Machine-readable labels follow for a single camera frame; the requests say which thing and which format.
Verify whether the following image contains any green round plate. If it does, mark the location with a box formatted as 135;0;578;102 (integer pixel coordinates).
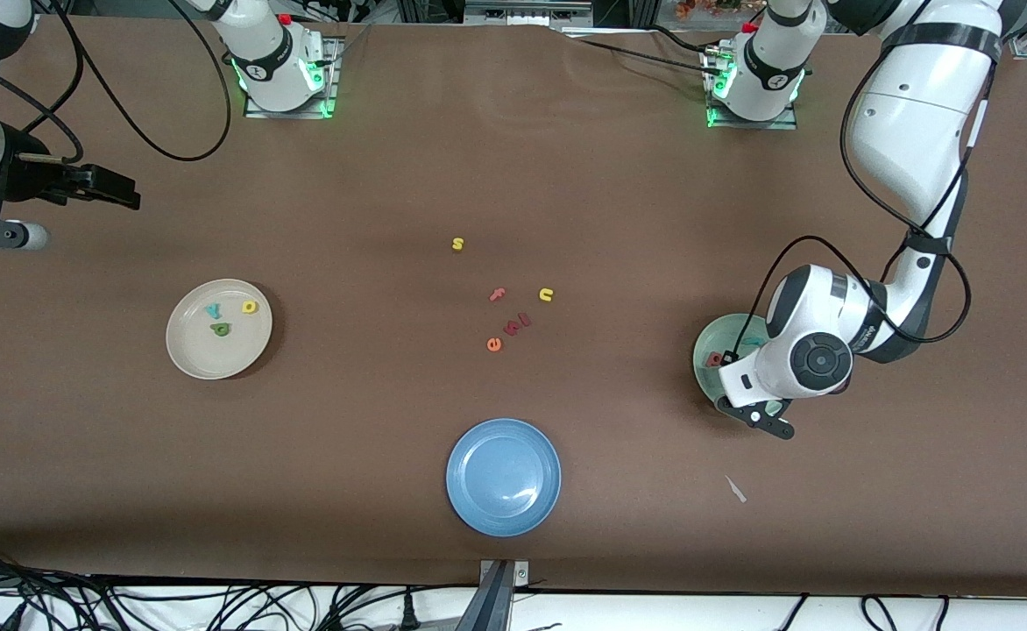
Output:
692;313;802;419

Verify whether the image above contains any beige round plate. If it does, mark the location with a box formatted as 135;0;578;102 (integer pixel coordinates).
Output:
166;279;274;380

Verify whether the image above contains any blue round plate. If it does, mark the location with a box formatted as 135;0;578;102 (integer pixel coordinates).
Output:
445;418;563;537

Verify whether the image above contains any table cover sheet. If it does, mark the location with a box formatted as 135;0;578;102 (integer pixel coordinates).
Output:
0;16;1027;599

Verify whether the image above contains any orange decoration cluster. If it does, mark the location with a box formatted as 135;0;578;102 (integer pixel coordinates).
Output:
676;0;744;20

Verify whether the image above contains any grey power strip box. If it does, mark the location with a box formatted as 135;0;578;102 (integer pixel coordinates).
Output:
463;0;595;27

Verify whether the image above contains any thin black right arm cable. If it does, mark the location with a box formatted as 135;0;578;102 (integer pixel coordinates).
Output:
0;0;87;167

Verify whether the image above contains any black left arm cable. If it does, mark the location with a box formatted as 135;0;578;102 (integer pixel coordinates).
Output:
740;4;973;349

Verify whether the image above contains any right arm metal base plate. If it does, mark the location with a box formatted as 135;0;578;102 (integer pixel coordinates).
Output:
244;35;340;120

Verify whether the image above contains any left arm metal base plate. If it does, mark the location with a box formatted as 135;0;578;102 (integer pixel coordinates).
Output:
704;44;800;131

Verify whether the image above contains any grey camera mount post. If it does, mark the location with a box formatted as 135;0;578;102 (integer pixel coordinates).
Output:
457;559;532;631

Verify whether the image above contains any black cable on table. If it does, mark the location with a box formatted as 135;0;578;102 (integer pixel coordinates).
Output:
647;24;718;58
566;35;718;78

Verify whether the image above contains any tangle of black cables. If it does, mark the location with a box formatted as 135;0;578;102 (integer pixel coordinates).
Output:
0;542;479;631

